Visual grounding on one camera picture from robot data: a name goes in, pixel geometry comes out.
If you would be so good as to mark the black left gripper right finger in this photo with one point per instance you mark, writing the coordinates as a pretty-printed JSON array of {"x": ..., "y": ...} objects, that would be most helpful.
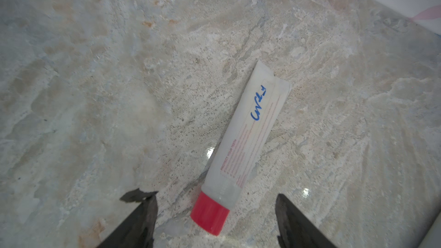
[{"x": 296, "y": 230}]

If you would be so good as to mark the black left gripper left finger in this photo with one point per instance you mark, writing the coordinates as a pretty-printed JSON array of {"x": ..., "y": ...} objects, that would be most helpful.
[{"x": 137, "y": 230}]

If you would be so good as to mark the white tube pink cap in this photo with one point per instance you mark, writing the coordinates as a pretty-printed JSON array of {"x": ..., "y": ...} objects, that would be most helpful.
[{"x": 240, "y": 148}]

